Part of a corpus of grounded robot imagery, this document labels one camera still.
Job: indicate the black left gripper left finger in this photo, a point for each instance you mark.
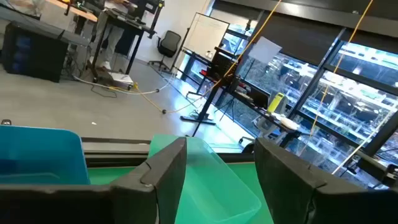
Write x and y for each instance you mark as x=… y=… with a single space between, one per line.
x=140 y=193

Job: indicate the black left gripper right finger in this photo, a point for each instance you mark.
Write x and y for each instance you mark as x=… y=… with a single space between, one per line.
x=295 y=193

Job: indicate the green table mat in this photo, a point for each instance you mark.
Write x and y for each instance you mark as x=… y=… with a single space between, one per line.
x=105 y=177

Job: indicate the white bowl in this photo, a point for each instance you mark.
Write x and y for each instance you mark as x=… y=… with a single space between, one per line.
x=289 y=124

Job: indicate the teal translucent plastic bin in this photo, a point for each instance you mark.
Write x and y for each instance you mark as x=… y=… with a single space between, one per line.
x=211 y=186

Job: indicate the yellow-green bottle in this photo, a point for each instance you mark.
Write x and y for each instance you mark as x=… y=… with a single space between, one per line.
x=275 y=102

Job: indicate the black laptop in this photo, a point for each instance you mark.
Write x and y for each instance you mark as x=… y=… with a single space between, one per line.
x=259 y=98

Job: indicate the black tripod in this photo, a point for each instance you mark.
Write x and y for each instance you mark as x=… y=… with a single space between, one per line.
x=229 y=107

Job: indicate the blue plastic bin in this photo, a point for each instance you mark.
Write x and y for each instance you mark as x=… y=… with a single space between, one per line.
x=37 y=155

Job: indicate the long black window desk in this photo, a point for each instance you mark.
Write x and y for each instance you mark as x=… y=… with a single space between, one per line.
x=239 y=95

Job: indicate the white box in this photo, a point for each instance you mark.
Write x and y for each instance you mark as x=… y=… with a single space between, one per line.
x=121 y=78

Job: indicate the white paper sign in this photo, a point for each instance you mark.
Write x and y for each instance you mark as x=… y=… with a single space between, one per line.
x=264 y=49

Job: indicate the black equipment case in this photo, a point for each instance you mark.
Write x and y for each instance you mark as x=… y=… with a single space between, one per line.
x=222 y=63

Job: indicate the small black object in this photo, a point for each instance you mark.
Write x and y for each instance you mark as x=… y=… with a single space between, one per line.
x=5 y=122

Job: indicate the black office chair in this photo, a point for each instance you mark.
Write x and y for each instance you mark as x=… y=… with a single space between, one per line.
x=169 y=43

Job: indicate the person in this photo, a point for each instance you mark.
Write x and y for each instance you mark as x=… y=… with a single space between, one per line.
x=112 y=34

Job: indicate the black standing desk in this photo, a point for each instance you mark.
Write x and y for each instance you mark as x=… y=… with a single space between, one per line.
x=133 y=23

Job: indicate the whiteboard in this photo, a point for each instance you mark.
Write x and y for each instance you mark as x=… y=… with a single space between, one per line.
x=205 y=34

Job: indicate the black cabinet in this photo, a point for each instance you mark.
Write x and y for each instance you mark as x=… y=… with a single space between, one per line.
x=34 y=53

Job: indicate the wooden desk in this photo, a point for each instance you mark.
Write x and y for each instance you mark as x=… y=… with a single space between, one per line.
x=81 y=12

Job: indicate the black metal table frame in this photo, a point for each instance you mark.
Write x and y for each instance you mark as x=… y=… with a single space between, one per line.
x=115 y=155

